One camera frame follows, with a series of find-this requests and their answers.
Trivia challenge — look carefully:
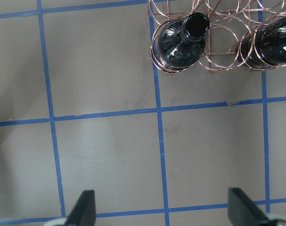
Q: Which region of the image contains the dark wine bottle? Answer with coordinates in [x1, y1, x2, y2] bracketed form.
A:
[236, 17, 286, 69]
[157, 12, 210, 71]

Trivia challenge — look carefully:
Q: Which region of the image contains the copper wire bottle basket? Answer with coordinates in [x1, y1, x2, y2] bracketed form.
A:
[147, 0, 286, 74]

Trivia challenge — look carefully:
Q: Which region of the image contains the dark wine bottle near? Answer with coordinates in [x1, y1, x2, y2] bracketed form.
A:
[157, 12, 210, 71]

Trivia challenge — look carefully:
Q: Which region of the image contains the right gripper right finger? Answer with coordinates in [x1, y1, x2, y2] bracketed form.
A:
[228, 187, 275, 226]

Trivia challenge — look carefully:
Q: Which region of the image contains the dark wine bottle far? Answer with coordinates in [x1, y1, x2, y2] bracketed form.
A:
[236, 17, 286, 69]

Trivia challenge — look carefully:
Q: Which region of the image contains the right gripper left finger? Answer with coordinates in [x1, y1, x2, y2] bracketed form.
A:
[65, 190, 96, 226]

